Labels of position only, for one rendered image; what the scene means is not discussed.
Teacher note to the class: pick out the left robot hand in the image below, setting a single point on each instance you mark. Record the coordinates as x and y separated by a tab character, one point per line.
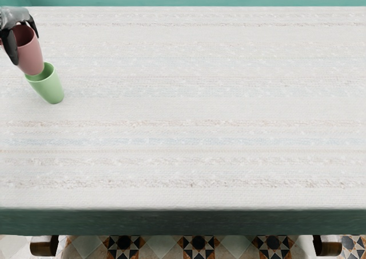
11	46

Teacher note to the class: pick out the pink cup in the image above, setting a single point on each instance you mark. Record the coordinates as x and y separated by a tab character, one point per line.
30	56

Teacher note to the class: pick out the green cup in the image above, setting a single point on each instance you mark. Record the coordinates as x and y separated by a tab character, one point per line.
50	86

